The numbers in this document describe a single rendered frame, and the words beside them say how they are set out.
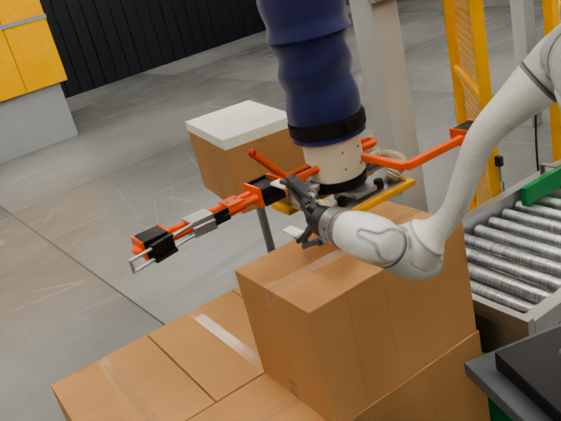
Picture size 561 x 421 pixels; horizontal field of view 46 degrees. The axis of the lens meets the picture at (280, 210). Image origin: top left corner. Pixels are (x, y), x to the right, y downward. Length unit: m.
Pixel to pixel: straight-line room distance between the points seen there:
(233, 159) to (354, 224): 1.87
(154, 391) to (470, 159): 1.44
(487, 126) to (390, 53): 2.02
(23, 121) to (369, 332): 7.49
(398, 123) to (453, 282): 1.43
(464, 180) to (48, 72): 7.93
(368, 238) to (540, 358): 0.58
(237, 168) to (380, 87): 0.81
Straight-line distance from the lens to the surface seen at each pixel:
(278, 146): 3.31
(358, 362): 1.94
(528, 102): 1.30
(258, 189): 1.77
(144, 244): 1.67
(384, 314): 1.94
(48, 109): 9.08
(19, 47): 8.92
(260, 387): 2.22
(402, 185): 1.96
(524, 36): 5.45
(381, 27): 3.26
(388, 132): 3.38
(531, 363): 1.73
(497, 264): 2.64
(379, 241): 1.37
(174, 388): 2.35
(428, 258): 1.50
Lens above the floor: 1.87
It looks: 23 degrees down
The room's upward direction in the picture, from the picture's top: 14 degrees counter-clockwise
